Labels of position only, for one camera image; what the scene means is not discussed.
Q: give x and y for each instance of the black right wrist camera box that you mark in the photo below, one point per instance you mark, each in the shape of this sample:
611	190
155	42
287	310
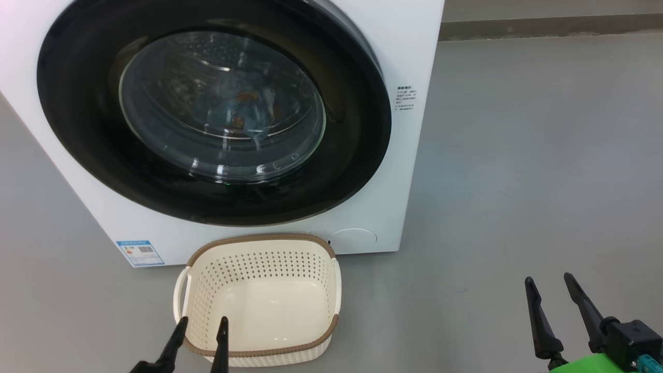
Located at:
634	342

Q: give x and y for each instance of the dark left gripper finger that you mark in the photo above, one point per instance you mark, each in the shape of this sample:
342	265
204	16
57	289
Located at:
221	347
173	347

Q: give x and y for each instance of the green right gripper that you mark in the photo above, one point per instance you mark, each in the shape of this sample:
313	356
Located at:
590	365

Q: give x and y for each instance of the black round glass washer door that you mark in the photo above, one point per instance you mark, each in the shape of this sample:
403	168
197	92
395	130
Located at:
77	103

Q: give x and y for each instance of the blue energy label sticker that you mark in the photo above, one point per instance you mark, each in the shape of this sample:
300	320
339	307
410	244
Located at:
140	253

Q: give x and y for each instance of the small printed text label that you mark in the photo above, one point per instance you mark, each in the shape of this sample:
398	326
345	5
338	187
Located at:
405	98

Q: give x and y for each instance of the stainless steel washing machine drum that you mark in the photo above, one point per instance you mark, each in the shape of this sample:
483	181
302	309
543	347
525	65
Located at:
166	83

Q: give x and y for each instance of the cream perforated laundry basket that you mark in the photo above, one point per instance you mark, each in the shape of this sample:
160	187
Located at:
264	305

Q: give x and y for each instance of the round white filter cover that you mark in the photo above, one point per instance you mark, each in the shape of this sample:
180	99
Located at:
353	241

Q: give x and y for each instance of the blue orange patterned cloth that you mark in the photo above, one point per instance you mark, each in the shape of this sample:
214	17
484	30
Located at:
243	111

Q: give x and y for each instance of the white front-load washing machine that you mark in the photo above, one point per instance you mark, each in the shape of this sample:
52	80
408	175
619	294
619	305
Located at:
414	181

